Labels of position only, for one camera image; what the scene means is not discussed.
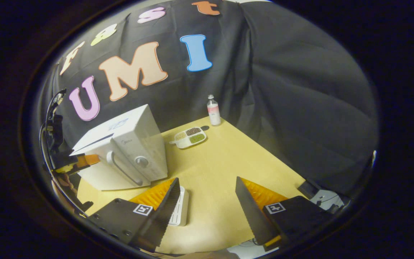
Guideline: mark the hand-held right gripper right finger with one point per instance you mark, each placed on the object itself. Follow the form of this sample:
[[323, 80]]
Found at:
[[252, 216]]

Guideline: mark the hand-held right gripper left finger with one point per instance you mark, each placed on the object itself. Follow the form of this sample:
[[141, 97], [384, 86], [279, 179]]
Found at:
[[164, 216]]

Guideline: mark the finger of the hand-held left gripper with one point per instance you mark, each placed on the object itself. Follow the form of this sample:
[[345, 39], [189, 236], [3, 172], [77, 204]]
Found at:
[[86, 160]]

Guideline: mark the white microwave oven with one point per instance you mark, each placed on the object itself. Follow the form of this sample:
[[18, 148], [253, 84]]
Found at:
[[138, 136]]

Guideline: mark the white rectangular plate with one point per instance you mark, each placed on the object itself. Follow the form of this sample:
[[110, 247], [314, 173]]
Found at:
[[182, 208]]

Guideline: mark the black box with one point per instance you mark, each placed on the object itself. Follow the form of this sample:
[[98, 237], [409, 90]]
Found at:
[[307, 189]]

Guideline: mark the white divided dish of beans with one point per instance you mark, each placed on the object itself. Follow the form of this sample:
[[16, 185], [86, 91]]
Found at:
[[189, 138]]

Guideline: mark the small bottle with pink label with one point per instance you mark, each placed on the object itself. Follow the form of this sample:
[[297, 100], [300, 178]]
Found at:
[[213, 113]]

